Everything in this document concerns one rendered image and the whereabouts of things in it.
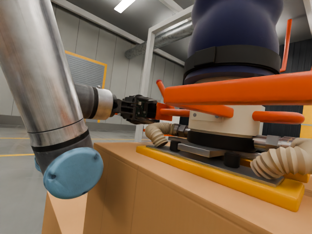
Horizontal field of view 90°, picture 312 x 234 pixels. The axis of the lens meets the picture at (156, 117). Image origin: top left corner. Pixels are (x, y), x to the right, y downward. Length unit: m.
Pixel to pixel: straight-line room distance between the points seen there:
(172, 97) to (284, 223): 0.18
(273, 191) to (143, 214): 0.22
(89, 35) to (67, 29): 1.12
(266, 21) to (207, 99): 0.29
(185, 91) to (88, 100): 0.29
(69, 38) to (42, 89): 10.11
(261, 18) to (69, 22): 10.41
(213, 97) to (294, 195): 0.18
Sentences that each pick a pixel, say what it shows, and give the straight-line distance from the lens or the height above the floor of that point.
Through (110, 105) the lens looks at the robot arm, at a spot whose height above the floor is 1.12.
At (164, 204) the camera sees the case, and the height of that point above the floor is 0.96.
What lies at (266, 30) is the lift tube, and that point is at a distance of 0.42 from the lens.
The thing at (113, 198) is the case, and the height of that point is 0.89.
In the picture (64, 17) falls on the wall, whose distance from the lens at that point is 10.68.
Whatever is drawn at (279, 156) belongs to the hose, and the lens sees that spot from 0.30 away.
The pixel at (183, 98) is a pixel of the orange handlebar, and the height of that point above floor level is 1.13.
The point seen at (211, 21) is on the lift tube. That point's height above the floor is 1.33.
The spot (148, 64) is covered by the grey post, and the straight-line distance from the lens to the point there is 3.92.
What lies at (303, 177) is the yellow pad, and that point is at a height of 1.02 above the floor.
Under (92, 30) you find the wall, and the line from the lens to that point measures 10.93.
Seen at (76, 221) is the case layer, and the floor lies 0.54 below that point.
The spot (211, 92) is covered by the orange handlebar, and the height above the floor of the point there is 1.13.
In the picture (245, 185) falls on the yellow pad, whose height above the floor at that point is 1.02.
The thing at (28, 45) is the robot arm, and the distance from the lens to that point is 0.28.
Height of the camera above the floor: 1.10
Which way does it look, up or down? level
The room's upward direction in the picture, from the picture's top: 7 degrees clockwise
